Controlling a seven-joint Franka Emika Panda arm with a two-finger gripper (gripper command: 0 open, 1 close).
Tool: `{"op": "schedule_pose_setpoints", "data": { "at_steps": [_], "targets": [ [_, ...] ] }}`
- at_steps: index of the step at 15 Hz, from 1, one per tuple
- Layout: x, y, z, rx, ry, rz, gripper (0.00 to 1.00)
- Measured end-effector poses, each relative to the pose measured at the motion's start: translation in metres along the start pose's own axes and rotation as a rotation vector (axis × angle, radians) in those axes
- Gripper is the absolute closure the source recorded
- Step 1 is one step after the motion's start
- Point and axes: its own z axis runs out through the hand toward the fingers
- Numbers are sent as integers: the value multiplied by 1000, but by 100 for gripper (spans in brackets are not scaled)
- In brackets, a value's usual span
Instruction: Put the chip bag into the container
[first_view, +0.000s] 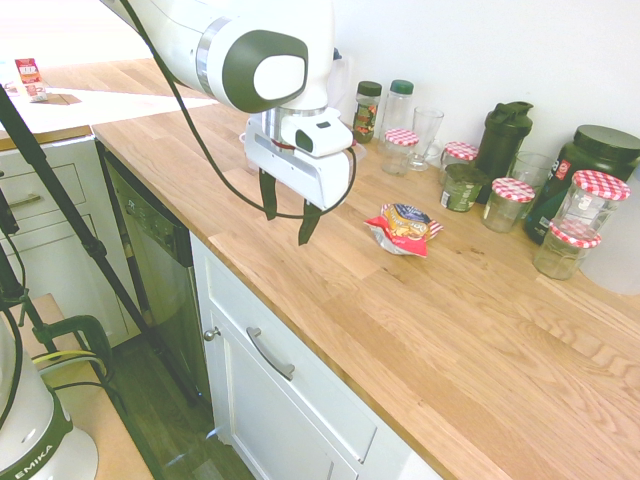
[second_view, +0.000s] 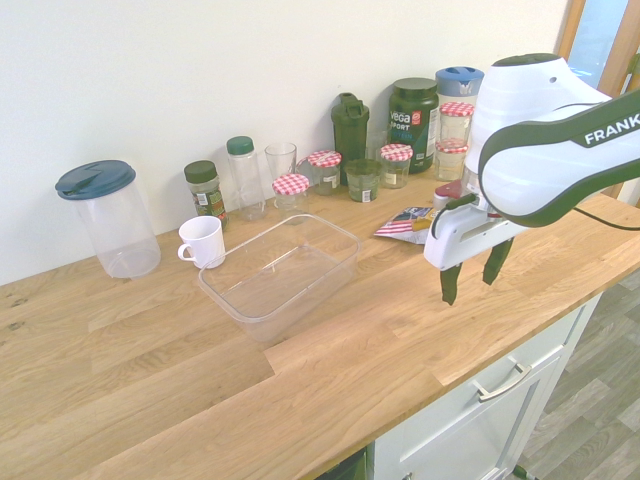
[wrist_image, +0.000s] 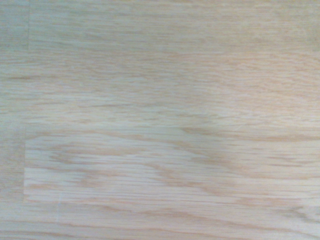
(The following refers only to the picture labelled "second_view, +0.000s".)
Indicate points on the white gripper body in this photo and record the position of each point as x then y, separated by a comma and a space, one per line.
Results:
452, 240

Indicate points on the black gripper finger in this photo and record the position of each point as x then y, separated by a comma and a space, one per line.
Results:
498, 262
450, 285

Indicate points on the red and blue chip bag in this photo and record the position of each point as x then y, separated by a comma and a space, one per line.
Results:
402, 227

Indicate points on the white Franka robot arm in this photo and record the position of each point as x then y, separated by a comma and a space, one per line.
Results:
525, 165

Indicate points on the clear rectangular plastic container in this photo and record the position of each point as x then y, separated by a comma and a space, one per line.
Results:
280, 277

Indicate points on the small jar, red checkered lid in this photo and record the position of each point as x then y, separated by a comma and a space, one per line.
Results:
325, 172
395, 165
450, 161
290, 191
456, 122

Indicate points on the dark Vega protein tub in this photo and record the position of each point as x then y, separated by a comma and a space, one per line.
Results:
414, 125

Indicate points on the white cabinet drawer front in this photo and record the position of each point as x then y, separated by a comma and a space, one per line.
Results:
480, 425

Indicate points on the dark green shaker bottle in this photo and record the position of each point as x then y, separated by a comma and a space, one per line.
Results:
351, 132

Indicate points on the clear canister, light blue lid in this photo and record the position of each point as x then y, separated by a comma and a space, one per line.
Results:
457, 82

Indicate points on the clear drinking glass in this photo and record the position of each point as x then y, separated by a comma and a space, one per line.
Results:
281, 160

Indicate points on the clear bottle with green cap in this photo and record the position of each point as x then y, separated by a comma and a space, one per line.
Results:
245, 180

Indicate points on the white mug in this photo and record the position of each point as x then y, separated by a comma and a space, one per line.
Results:
202, 242

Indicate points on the spice jar with dark lid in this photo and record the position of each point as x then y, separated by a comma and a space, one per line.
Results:
206, 195

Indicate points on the tall clear canister, blue lid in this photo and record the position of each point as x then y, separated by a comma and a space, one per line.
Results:
117, 220

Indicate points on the wooden door frame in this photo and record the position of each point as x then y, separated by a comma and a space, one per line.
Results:
617, 55

